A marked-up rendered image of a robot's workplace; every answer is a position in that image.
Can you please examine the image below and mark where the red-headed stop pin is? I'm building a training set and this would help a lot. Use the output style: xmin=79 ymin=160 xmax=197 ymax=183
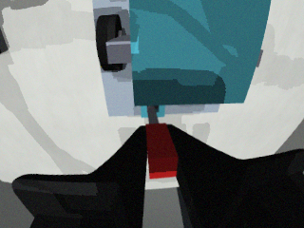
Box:
xmin=145 ymin=106 xmax=179 ymax=179

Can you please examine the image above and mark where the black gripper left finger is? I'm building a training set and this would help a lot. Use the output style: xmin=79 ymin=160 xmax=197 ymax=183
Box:
xmin=11 ymin=125 xmax=148 ymax=228

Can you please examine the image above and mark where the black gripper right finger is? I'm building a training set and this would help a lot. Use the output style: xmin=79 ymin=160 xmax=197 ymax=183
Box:
xmin=166 ymin=124 xmax=304 ymax=228

